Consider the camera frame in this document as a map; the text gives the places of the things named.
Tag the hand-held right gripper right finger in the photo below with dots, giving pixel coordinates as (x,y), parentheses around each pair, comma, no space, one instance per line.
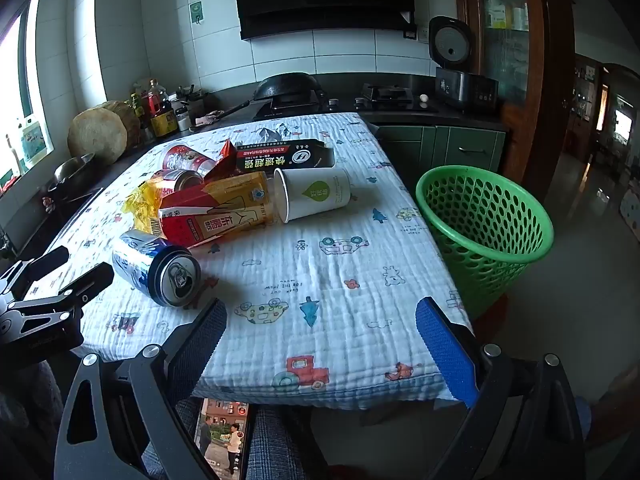
(445,350)

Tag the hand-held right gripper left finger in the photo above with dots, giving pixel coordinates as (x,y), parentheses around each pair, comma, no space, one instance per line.
(200,340)

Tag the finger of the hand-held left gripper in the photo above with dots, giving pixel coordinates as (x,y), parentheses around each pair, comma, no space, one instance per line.
(40,265)
(90,282)

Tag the blue beverage can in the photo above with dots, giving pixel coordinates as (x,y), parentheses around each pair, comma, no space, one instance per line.
(145,265)

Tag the yellow snack bag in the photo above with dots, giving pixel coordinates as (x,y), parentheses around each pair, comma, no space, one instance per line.
(142,205)

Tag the green perforated plastic basket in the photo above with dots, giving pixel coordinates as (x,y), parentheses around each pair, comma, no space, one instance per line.
(500,270)

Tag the red yellow drink carton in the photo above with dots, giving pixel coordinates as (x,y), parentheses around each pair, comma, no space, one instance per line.
(215,220)

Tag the red beverage can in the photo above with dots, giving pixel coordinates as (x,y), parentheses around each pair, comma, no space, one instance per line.
(182,157)
(175,180)

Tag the orange red wrapper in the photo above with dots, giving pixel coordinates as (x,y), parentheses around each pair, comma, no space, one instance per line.
(225,160)

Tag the white paper cup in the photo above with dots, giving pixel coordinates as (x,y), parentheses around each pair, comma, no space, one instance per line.
(320,192)

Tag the black cardboard box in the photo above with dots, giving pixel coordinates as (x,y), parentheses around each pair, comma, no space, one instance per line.
(290,157)

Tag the red stool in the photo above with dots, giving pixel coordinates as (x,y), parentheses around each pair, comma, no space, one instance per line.
(492,312)

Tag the smartphone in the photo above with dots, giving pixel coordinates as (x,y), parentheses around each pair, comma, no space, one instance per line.
(222,435)

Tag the metal bowl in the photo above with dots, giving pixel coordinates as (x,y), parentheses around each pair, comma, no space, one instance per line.
(72,167)

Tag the printed white tablecloth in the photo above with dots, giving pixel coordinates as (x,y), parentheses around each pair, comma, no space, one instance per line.
(325,270)

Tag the round wooden chopping block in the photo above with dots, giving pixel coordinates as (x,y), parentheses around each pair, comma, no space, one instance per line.
(95,132)

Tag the window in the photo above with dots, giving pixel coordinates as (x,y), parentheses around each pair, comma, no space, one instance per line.
(15,100)

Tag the red sauce bottle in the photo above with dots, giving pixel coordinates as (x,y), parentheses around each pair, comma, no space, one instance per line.
(149,104)

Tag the pink rag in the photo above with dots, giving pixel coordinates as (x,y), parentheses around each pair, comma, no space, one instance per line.
(207,119)

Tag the green kitchen cabinet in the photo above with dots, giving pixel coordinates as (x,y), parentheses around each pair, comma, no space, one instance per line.
(470,150)

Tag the utensil holder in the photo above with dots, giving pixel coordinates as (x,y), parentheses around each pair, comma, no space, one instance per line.
(195,102)

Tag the wooden glass door cabinet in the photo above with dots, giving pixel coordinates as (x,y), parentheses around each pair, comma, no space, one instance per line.
(525,125)

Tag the black gas stove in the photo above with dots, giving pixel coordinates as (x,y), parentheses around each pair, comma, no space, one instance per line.
(390,94)

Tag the black rice cooker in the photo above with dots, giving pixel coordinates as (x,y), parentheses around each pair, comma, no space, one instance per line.
(460,85)

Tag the black wok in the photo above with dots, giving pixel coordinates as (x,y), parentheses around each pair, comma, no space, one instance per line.
(285,85)

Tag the black range hood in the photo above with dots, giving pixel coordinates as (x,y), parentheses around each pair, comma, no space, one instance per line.
(325,0)

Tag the green wall hook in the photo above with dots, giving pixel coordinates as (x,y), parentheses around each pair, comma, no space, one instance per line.
(197,11)

